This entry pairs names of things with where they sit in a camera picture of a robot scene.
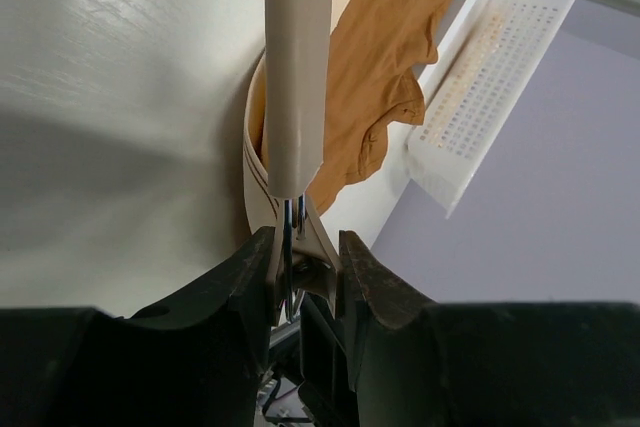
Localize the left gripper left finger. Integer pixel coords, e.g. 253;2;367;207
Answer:
1;227;274;426

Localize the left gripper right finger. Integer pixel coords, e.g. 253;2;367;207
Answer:
339;231;639;426

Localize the white plastic basket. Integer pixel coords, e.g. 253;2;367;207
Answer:
403;0;574;214

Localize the brown underwear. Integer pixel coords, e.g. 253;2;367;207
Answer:
241;0;482;243

